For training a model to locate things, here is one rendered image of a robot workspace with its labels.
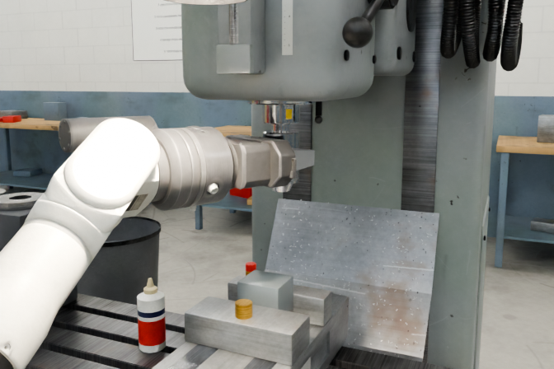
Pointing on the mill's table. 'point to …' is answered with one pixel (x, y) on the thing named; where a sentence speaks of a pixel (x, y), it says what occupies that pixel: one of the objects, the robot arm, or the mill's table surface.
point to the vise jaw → (248, 330)
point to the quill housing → (290, 35)
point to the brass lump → (243, 309)
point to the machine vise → (312, 301)
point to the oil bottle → (151, 319)
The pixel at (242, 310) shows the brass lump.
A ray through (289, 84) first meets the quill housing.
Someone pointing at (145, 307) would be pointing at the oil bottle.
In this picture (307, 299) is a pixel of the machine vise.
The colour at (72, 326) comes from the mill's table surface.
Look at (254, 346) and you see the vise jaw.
